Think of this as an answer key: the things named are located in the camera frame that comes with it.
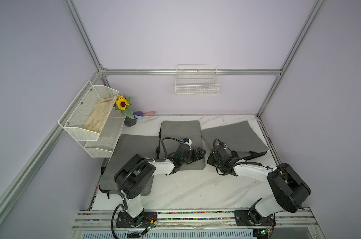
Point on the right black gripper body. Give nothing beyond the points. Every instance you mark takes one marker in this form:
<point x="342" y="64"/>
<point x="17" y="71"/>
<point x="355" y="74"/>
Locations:
<point x="212" y="161"/>

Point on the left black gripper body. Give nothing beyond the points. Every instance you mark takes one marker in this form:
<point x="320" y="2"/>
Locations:
<point x="192" y="157"/>

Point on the grey laptop bag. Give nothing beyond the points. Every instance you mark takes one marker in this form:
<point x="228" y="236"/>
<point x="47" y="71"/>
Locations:
<point x="180" y="130"/>
<point x="239" y="137"/>
<point x="126" y="147"/>

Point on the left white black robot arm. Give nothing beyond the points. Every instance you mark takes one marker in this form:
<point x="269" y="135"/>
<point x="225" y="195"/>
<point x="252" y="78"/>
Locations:
<point x="132" y="178"/>

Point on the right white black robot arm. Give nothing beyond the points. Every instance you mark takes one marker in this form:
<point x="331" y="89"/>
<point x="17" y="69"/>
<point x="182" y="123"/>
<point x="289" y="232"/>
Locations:
<point x="289" y="191"/>

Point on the pastel toy mushrooms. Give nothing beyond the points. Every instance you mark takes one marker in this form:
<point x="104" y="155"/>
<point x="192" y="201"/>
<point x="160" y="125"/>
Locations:
<point x="140" y="115"/>

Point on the artificial sunflower bouquet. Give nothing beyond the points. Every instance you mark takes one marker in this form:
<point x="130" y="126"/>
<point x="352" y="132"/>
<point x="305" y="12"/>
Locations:
<point x="123" y="106"/>

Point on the lower white mesh shelf basket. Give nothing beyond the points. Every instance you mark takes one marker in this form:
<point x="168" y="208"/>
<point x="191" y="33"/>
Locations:
<point x="106" y="143"/>

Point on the white mesh shelf basket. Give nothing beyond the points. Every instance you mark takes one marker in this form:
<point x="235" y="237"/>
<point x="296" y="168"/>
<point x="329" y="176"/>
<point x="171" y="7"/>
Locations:
<point x="106" y="143"/>
<point x="73" y="119"/>

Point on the beige cloth in basket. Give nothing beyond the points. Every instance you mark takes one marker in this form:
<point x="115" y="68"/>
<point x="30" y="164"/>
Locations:
<point x="99" y="114"/>

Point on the upper white mesh shelf basket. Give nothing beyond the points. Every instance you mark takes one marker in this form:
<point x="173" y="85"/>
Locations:
<point x="73" y="119"/>

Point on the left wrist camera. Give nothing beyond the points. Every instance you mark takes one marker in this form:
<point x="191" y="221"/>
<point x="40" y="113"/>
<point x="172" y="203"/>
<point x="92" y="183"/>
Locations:
<point x="187" y="141"/>

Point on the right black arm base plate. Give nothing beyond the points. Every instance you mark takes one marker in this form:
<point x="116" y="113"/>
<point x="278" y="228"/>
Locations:
<point x="252" y="218"/>

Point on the white wire wall basket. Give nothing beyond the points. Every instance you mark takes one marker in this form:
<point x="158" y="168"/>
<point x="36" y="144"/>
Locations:
<point x="192" y="80"/>

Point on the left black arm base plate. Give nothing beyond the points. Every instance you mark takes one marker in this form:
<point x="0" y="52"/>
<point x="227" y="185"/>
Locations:
<point x="143" y="220"/>

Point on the aluminium frame rails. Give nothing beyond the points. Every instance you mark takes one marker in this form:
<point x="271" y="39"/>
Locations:
<point x="28" y="173"/>

